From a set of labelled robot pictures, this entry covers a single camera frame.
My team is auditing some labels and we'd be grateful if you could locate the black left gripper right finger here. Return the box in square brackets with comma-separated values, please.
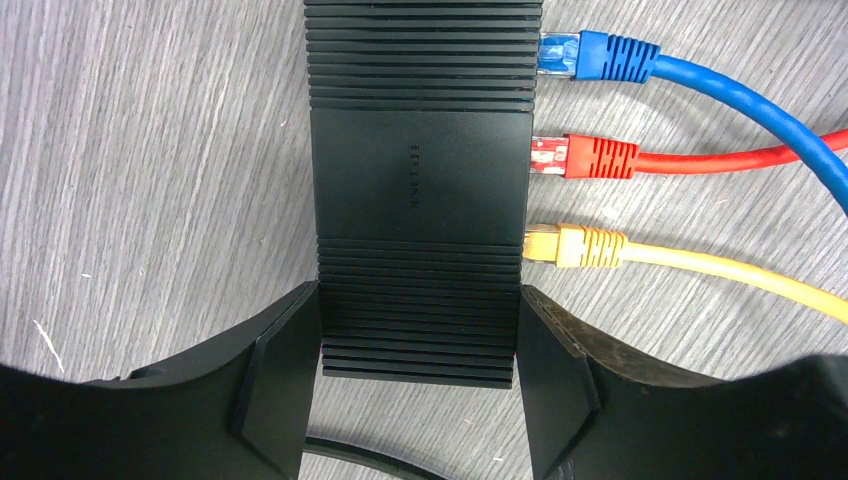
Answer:
[517, 286, 847, 479]

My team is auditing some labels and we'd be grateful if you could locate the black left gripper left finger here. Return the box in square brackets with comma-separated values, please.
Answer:
[1, 282, 321, 479]

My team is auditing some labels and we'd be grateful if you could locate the red ethernet cable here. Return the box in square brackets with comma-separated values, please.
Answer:
[529, 128, 848, 181]

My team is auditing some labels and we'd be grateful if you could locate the small black TP-Link switch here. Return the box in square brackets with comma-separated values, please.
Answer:
[304, 1, 542, 389]

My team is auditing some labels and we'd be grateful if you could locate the blue ethernet cable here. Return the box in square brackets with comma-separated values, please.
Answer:
[536, 29, 848, 218]

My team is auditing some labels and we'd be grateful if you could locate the yellow ethernet cable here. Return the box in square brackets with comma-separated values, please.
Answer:
[522, 223, 848, 326]

